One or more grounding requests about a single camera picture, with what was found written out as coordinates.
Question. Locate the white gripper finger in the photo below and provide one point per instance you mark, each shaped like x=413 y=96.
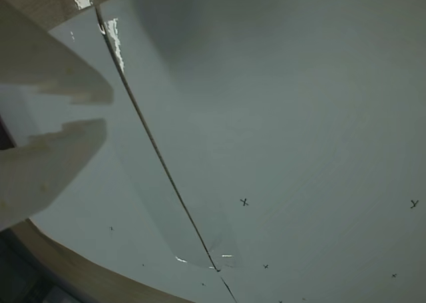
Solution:
x=43 y=173
x=43 y=63

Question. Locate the large white paper sheet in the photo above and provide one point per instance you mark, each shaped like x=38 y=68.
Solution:
x=299 y=116

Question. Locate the small white paper sheet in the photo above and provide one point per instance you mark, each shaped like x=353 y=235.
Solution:
x=100 y=216

